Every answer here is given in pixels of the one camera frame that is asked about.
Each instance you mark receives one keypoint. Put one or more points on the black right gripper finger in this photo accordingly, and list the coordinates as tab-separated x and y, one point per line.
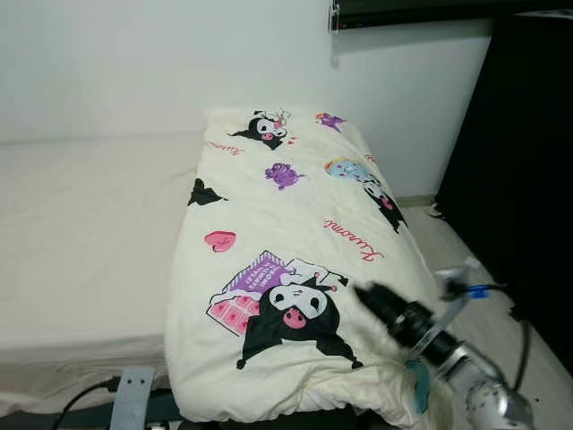
378	307
383	296

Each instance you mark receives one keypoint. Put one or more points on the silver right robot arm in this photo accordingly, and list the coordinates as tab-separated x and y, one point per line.
483	403

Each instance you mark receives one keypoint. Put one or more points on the cream cartoon print blanket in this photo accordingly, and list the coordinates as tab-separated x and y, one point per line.
295	215

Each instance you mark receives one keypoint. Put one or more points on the black wardrobe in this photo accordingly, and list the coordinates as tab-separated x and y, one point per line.
519	134

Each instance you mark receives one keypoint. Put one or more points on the mattress with cream sheet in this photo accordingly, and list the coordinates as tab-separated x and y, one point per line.
89	233

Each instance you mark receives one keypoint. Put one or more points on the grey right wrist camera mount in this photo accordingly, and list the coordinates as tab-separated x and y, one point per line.
455	279

